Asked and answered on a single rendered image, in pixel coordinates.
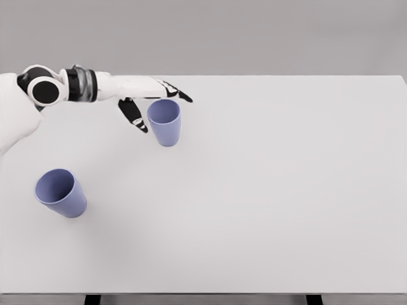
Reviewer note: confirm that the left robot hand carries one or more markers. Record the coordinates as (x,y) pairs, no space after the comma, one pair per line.
(140,85)

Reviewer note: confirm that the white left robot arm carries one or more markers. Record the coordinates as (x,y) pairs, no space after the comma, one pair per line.
(47,92)

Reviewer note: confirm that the blue plastic cup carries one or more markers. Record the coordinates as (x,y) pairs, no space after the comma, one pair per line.
(60,193)
(164,122)

